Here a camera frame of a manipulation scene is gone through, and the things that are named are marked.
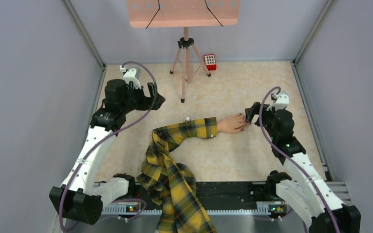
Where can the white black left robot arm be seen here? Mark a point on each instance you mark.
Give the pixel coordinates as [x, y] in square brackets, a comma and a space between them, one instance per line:
[123, 106]

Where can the yellow plaid shirt sleeve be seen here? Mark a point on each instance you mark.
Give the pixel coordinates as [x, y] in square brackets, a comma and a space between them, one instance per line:
[172, 185]

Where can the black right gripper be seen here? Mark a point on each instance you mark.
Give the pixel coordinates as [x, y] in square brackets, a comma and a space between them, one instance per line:
[250, 113]

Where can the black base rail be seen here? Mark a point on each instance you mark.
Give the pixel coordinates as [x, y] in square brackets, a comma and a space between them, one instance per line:
[218, 198]

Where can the red keypad box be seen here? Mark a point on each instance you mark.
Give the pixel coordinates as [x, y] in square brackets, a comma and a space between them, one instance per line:
[210, 62]

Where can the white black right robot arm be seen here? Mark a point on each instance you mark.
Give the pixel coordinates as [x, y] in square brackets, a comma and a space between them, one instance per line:
[300, 185]

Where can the mannequin hand painted nails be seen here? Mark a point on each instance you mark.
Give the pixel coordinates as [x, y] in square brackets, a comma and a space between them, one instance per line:
[232, 124]

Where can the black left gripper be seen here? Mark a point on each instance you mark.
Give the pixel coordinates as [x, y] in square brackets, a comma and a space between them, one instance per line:
[147, 102]

